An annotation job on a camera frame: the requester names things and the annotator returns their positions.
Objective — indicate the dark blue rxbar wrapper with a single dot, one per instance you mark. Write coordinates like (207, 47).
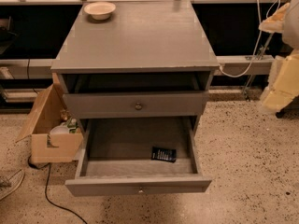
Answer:
(163, 154)

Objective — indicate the metal stand pole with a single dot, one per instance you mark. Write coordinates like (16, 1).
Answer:
(255, 70)

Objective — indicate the cream ceramic bowl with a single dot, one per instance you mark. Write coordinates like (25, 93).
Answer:
(100, 10)

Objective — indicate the open grey middle drawer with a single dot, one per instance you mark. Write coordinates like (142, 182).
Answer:
(116, 158)

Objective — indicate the white plate in box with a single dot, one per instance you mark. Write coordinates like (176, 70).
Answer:
(59, 130)

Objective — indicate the open cardboard box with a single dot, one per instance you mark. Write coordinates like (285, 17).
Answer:
(49, 111)

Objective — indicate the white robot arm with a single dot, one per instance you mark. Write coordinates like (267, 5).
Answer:
(290, 34)

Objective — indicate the grey upper drawer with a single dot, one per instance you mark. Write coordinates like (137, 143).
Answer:
(135, 95)

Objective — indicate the grey wooden drawer cabinet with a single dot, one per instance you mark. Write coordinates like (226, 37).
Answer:
(139, 37)

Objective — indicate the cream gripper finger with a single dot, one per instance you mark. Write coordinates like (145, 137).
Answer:
(283, 84)
(275, 23)

